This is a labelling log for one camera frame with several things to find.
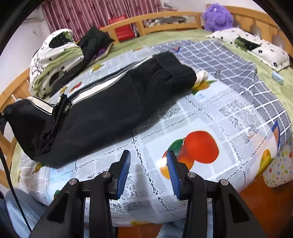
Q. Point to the green bed sheet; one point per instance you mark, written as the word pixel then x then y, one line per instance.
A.
pixel 239 118

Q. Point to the folded floral white green quilt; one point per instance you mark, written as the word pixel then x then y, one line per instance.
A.
pixel 58 54

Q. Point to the black sweatpants with white stripe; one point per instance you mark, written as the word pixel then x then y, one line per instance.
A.
pixel 76 125

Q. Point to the fruit print lace tablecloth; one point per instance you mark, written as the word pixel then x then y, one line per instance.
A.
pixel 215 131

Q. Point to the purple plush toy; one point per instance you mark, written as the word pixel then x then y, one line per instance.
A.
pixel 217 17

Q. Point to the grey checked cloth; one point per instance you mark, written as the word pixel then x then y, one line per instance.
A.
pixel 239 74

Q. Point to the floral white pillow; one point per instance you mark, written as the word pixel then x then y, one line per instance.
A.
pixel 270 54

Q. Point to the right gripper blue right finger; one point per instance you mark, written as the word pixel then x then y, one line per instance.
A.
pixel 231 216

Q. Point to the black clothes pile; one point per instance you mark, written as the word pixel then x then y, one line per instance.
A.
pixel 91 43

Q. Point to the red chair right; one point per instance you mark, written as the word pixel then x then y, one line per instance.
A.
pixel 124 32

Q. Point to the maroon striped curtain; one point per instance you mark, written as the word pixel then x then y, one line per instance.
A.
pixel 81 15

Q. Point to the small light blue device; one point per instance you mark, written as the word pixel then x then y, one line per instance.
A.
pixel 277 77

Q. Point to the wooden bed frame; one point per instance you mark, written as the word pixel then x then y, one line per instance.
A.
pixel 153 30

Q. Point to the star print white cloth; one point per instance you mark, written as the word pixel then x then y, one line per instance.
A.
pixel 280 170

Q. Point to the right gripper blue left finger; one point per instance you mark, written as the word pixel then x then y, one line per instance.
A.
pixel 65 215

